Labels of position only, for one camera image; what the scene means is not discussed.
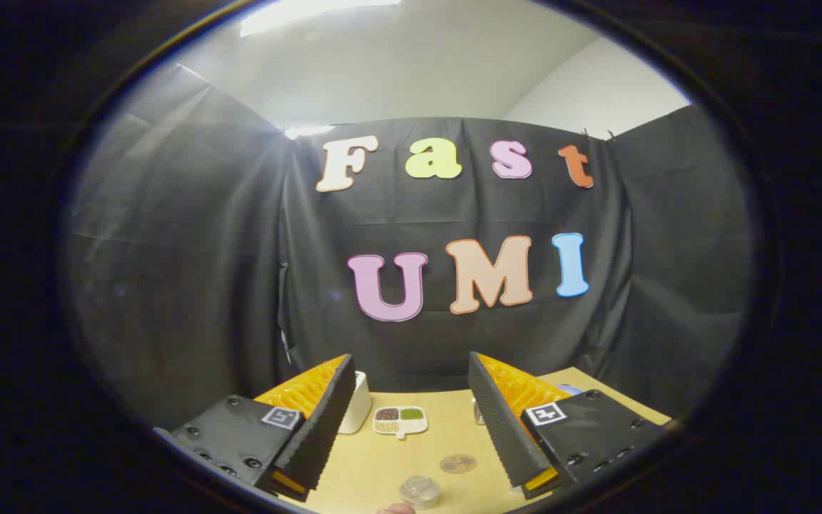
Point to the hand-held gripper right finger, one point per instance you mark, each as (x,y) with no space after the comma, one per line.
(500,428)

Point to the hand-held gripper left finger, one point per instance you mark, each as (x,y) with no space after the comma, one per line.
(322,428)

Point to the patterned wooden coaster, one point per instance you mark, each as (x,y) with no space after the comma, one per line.
(458,464)

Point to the clear plastic bottle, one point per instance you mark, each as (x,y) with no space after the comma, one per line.
(420,492)

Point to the clear ribbed glass holder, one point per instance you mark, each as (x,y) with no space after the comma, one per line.
(477,414)

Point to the white toaster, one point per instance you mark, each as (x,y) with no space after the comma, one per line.
(355,407)

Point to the wooden table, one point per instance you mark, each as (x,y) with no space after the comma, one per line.
(382,464)

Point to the white divided grain dish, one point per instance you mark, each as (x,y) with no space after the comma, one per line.
(400,421)

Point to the light blue plate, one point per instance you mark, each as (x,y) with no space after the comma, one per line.
(569,390)

